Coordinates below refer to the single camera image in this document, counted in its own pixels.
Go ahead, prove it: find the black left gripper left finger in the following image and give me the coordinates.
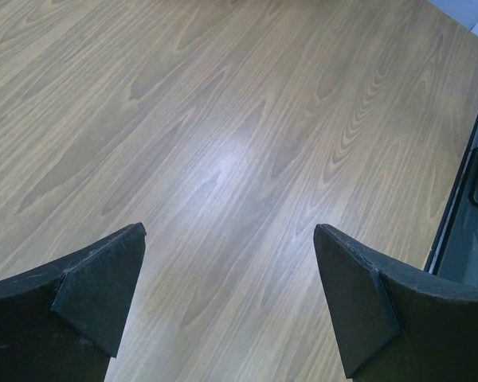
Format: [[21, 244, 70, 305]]
[[0, 223, 146, 381]]

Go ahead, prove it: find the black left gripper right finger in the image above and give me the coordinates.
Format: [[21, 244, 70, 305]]
[[313, 224, 478, 381]]

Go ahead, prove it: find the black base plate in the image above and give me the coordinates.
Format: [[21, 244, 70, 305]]
[[424, 114, 478, 287]]

